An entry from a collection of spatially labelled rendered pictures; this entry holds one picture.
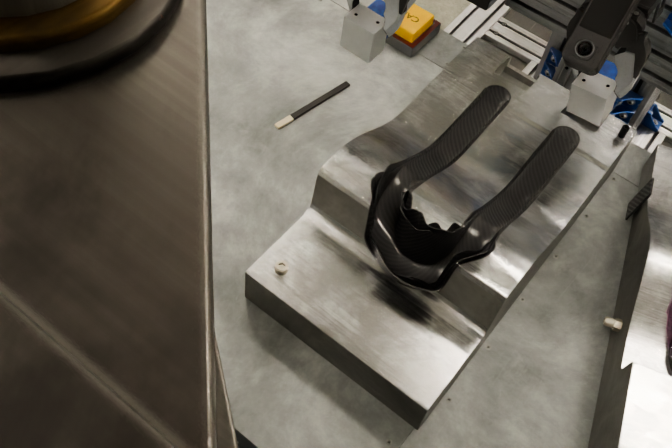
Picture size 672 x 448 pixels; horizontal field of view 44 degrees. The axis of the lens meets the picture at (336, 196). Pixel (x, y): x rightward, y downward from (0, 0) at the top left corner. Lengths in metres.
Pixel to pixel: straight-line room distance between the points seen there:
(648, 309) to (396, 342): 0.30
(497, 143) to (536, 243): 0.18
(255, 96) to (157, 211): 1.02
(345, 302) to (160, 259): 0.78
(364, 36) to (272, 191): 0.24
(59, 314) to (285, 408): 0.79
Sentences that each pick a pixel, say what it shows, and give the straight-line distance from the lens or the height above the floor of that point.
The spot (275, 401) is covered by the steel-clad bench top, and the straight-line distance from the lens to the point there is 0.97.
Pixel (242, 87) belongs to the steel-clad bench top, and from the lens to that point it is 1.23.
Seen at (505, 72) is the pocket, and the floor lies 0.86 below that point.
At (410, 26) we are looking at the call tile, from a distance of 1.30.
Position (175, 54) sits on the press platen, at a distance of 0.23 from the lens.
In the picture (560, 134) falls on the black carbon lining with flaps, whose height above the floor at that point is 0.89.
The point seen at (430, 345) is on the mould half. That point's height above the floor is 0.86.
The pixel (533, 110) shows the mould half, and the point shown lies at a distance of 1.16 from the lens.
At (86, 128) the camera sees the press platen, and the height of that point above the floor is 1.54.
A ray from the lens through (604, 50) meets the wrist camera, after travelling 0.99.
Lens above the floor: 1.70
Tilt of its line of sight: 54 degrees down
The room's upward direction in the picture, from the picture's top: 10 degrees clockwise
